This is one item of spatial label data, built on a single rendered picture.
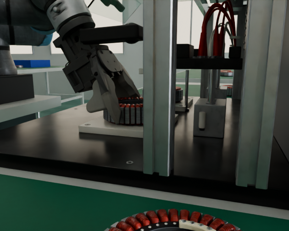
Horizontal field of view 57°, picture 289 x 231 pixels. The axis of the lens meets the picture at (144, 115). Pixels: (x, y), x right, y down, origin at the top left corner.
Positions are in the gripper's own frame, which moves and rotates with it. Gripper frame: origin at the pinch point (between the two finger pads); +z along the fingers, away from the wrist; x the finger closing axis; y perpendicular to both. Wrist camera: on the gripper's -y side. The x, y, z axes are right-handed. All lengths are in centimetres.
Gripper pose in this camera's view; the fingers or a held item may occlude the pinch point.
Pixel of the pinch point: (134, 113)
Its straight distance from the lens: 51.2
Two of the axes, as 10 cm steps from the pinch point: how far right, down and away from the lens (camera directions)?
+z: 4.8, 8.8, 0.4
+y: -8.3, 4.3, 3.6
